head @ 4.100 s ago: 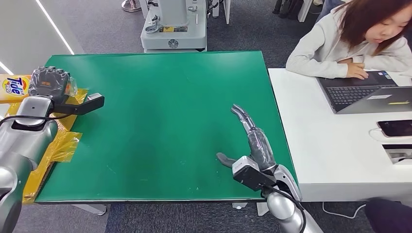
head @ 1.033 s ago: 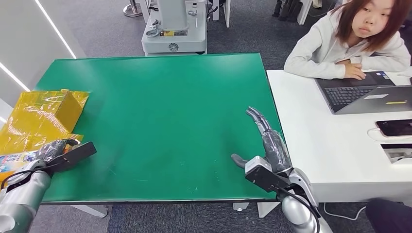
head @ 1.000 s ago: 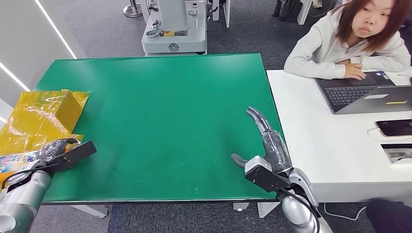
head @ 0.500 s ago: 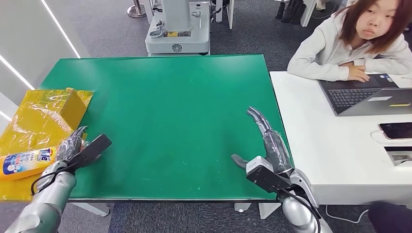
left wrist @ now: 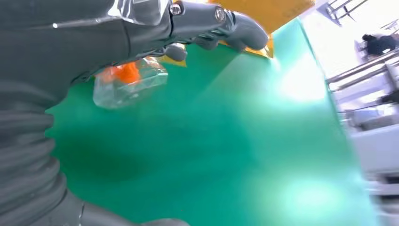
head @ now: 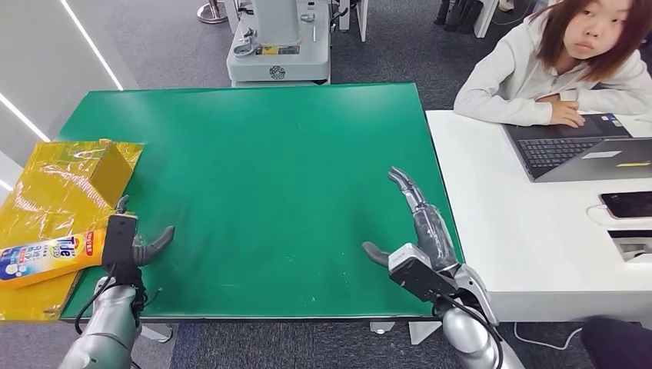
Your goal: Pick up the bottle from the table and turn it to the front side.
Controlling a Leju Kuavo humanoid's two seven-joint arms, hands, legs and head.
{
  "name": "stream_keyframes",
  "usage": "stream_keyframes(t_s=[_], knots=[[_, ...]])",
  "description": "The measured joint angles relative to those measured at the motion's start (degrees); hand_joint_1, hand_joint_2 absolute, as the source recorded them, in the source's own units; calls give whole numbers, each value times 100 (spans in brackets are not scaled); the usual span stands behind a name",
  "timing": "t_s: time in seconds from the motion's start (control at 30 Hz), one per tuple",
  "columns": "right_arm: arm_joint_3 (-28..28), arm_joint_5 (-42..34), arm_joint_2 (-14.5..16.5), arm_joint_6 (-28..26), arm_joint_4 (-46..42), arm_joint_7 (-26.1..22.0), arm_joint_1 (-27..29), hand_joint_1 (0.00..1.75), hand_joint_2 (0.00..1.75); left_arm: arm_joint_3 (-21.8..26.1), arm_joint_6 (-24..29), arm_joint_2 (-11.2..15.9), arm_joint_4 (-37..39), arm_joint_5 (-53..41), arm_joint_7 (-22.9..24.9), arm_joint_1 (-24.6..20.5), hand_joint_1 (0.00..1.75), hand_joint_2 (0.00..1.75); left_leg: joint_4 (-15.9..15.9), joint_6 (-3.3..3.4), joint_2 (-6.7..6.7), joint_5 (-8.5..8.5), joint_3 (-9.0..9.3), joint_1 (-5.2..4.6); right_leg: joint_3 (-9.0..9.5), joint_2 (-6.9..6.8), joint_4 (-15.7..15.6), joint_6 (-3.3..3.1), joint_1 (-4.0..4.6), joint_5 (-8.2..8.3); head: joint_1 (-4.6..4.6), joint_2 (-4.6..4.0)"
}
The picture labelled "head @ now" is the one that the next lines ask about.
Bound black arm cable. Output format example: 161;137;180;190
74;277;119;337
431;292;506;369

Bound grey laptop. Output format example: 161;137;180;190
502;112;652;184

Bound white wall light strip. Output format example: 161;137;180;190
59;0;125;92

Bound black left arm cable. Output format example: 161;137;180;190
74;277;119;337

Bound white machine stand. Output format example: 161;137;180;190
226;0;333;87

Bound yellow film wrapped box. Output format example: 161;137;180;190
0;138;145;322

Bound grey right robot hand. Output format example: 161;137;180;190
361;166;461;277

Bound white desk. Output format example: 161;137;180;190
425;109;652;325

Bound white box device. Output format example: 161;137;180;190
607;228;652;264

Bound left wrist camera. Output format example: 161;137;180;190
101;213;139;280

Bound white floor cable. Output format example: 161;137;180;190
513;321;585;352

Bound person's hand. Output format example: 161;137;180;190
548;100;587;129

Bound white charging cable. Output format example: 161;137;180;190
585;204;652;228

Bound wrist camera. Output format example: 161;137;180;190
388;242;460;304
101;213;139;280

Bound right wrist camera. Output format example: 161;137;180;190
388;242;460;304

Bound person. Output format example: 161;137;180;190
452;0;652;129

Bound chrome stanchion base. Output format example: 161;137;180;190
196;0;229;25

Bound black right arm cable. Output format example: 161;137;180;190
431;292;506;369

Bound dark seat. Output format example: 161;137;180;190
580;316;652;369

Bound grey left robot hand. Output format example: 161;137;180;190
115;194;176;268

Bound large metal table foot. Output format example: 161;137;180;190
408;321;444;347

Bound orange detergent bottle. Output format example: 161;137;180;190
0;228;108;291

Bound green table mat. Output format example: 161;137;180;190
59;83;465;322

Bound long metal table foot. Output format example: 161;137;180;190
139;324;175;344

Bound black smartphone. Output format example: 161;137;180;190
598;191;652;221

